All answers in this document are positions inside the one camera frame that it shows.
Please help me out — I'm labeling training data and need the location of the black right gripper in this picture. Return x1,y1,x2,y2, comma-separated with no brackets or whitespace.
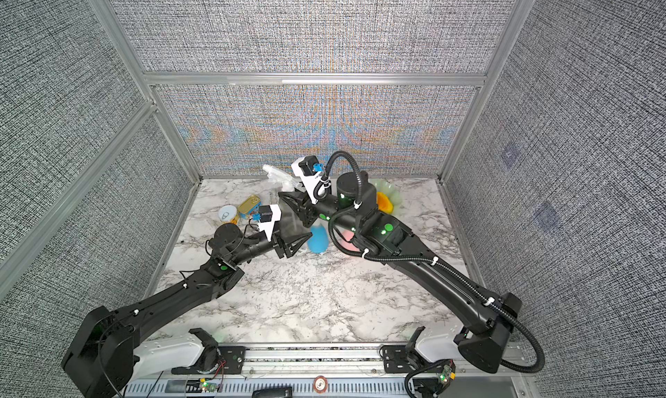
281,186,368,243

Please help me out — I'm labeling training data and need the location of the clear plastic spray nozzle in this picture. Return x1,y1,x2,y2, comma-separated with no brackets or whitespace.
262,164,304,192

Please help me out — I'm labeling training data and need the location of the blue plastic spray bottle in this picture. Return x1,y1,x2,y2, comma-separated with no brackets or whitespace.
307,226,329,254

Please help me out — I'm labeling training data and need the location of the pink plastic spray bottle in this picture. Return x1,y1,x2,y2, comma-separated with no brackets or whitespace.
335,227,359,252

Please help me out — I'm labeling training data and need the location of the grey translucent bottle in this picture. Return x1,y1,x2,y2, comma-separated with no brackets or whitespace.
279,209,310,238

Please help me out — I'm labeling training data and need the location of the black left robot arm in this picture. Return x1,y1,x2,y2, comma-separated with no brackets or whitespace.
62,223,312,397

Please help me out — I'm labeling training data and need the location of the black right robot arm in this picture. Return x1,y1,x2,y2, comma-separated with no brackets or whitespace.
279,172,533,373

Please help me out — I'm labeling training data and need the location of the gold rectangular tin can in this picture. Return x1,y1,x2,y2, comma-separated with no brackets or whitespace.
238,194,261,217

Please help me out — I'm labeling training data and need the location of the round white-lid can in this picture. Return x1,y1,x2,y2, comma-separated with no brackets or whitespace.
218,205,239,225

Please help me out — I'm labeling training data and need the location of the light green wavy plate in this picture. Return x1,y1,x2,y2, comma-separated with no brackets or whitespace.
369,179,402,214

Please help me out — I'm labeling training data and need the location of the small orange fruit slice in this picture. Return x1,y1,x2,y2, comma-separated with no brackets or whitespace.
376,192,395,214

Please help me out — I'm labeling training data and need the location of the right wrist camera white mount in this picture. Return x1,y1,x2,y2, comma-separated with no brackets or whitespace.
291,155,331,205

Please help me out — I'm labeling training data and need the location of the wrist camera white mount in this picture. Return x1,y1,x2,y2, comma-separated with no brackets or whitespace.
291,155,331,205
251,204,282,241

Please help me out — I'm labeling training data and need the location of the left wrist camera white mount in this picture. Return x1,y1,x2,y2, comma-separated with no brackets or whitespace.
251,204,282,241

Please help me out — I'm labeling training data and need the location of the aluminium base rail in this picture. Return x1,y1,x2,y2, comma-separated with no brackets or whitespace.
125,342,539,397

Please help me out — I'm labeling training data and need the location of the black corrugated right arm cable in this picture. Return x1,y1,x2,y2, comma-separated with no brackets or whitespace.
316,150,546,374

